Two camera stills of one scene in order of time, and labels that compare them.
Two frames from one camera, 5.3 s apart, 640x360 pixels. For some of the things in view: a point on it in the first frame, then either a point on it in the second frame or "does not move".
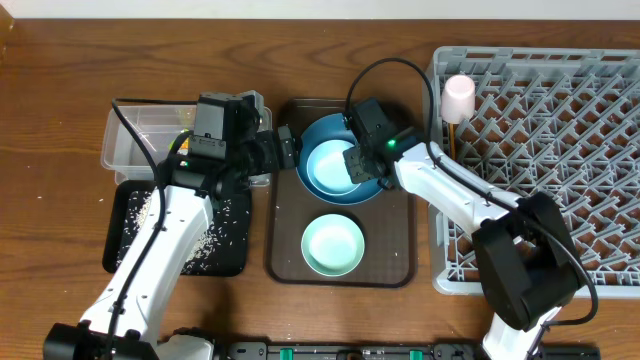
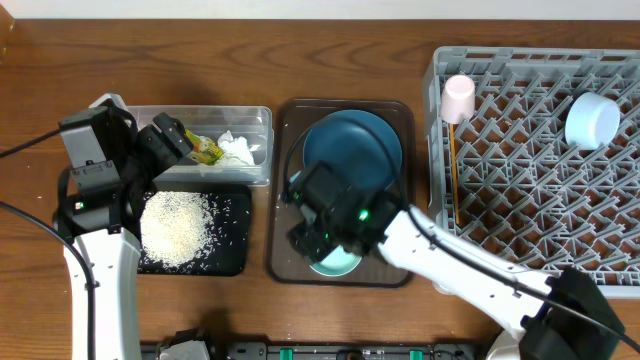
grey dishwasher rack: x=561 y=121 does not move
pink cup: x=458 y=98 does not move
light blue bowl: x=327 y=170 → x=591 y=121
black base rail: x=439 y=350 does not move
